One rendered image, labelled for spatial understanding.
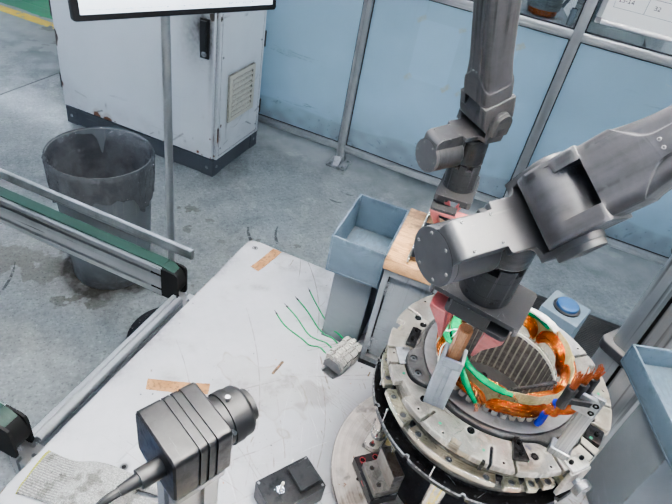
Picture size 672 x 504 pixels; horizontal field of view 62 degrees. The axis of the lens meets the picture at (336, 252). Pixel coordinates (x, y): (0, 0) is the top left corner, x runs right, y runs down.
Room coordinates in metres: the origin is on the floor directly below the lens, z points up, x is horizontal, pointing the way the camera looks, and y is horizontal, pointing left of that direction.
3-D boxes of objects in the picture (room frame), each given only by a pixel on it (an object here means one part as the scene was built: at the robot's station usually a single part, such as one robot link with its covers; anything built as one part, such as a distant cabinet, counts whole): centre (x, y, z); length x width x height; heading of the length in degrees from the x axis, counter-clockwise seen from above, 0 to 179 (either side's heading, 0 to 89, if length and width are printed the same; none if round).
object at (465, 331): (0.48, -0.17, 1.20); 0.02 x 0.02 x 0.06
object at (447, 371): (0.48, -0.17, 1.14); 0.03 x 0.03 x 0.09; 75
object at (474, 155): (0.89, -0.18, 1.26); 0.07 x 0.06 x 0.07; 127
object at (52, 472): (0.41, 0.28, 0.79); 0.24 x 0.12 x 0.02; 74
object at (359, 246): (0.89, -0.06, 0.92); 0.17 x 0.11 x 0.28; 167
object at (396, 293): (0.86, -0.21, 0.91); 0.19 x 0.19 x 0.26; 77
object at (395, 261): (0.86, -0.21, 1.05); 0.20 x 0.19 x 0.02; 77
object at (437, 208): (0.88, -0.19, 1.12); 0.07 x 0.07 x 0.09; 77
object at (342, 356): (0.78, -0.06, 0.80); 0.10 x 0.05 x 0.04; 148
